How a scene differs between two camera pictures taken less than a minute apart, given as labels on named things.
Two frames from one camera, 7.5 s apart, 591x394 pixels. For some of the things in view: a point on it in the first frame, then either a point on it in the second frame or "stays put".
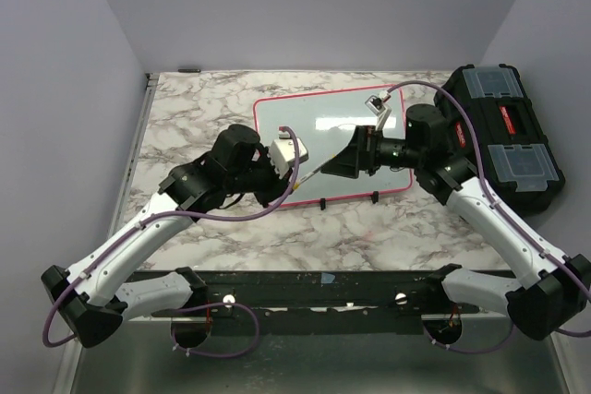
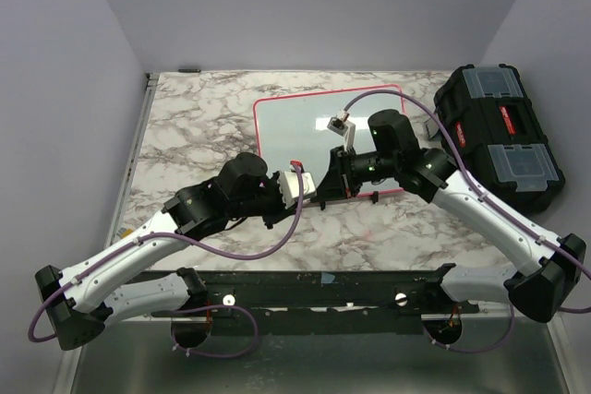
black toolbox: [516, 157] stays put
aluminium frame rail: [126, 185] stays put
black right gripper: [359, 154] to [339, 181]
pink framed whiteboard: [325, 124] stays put
